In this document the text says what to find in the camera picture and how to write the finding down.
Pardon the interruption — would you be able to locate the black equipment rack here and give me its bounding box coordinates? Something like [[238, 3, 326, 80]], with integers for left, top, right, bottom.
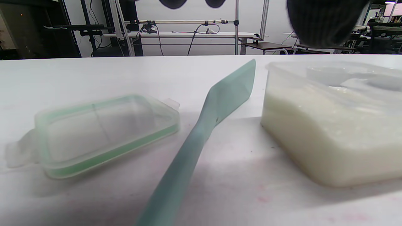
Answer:
[[44, 0, 113, 57]]

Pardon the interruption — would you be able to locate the white cart with brown top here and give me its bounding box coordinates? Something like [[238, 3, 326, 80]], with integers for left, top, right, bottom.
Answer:
[[241, 41, 293, 56]]

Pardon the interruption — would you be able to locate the clear container lid green rim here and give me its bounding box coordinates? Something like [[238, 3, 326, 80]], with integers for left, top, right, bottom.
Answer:
[[5, 94, 181, 180]]

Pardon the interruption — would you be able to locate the silver aluminium frame post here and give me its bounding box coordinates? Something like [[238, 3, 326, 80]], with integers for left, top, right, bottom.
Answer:
[[258, 0, 270, 40], [108, 0, 136, 57]]

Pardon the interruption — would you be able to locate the person's left hand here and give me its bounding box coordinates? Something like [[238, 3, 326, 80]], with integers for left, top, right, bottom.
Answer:
[[159, 0, 372, 47]]

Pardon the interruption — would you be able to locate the clear plastic sugar container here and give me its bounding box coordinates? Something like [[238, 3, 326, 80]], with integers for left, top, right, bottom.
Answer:
[[261, 60, 402, 189]]

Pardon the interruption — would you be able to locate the mint green dessert spatula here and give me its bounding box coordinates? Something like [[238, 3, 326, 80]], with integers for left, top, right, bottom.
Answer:
[[135, 59, 256, 226]]

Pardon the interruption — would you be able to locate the white sugar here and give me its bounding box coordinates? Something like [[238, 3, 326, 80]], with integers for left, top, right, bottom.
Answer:
[[261, 85, 402, 188]]

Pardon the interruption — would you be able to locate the black pillar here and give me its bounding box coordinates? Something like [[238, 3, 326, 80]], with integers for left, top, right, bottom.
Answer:
[[119, 0, 144, 57]]

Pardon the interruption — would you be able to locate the white rod on silver stand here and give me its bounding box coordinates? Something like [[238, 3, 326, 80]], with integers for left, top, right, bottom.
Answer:
[[124, 0, 240, 56]]

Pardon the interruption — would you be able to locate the white desk with black edge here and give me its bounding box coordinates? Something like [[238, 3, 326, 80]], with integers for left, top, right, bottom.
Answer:
[[103, 31, 269, 56]]

